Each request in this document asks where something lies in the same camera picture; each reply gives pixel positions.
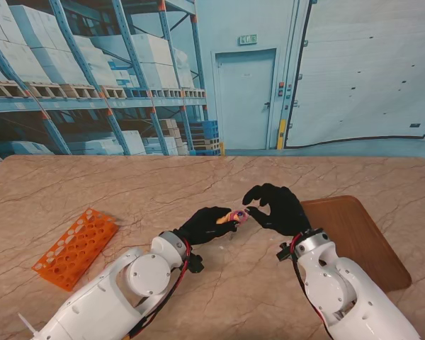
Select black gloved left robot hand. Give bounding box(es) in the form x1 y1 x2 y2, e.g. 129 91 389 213
172 206 240 246

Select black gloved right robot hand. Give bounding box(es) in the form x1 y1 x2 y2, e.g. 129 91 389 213
242 183 312 237

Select yellow cloth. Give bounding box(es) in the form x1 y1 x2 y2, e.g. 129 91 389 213
215 211 235 226

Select brown wooden tray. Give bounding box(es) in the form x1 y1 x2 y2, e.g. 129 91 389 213
300 195 412 292

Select orange test tube rack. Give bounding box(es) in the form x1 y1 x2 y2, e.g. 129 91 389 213
31 208 120 292

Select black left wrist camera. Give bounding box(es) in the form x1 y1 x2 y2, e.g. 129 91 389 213
187 254 205 275

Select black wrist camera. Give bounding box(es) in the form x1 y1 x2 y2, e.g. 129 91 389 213
187 254 205 275
276 242 295 263

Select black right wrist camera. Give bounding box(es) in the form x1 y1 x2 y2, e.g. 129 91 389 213
276 242 295 263

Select red black left arm cable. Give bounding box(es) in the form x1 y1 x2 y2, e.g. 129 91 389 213
125 237 194 339

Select red black arm cable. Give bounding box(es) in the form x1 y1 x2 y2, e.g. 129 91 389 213
290 233 336 340
125 237 194 339

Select red black right arm cable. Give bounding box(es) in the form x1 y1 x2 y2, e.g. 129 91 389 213
290 233 336 340

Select white cable tie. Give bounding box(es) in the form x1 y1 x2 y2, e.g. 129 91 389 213
16 313 38 336

